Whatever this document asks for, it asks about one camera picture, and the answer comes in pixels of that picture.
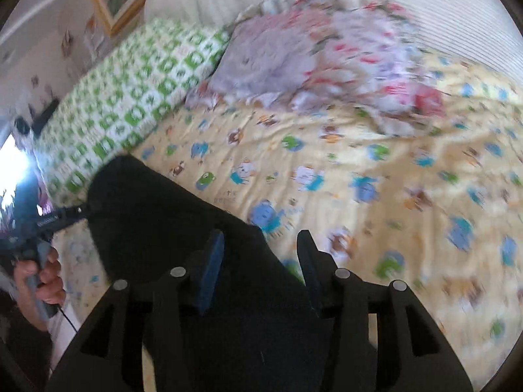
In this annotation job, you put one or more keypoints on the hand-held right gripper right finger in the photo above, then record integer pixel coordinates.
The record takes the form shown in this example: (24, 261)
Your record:
(307, 261)

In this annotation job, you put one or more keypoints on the green checkered pillow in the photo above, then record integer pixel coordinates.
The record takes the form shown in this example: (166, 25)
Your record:
(118, 102)

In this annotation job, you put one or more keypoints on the floral printed blanket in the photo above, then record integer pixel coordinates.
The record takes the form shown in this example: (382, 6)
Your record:
(318, 61)

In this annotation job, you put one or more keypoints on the person's left hand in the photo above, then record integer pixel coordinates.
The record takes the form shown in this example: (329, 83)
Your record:
(45, 281)

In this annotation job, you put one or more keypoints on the black pants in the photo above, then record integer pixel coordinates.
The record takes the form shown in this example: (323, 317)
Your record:
(192, 261)

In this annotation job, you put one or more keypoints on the yellow cartoon printed bedsheet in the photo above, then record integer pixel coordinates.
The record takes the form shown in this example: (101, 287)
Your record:
(367, 196)

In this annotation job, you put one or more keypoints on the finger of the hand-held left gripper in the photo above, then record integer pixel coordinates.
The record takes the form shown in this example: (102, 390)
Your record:
(65, 216)

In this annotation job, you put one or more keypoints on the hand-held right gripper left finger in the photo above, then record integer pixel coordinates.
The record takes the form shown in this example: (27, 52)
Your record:
(212, 261)

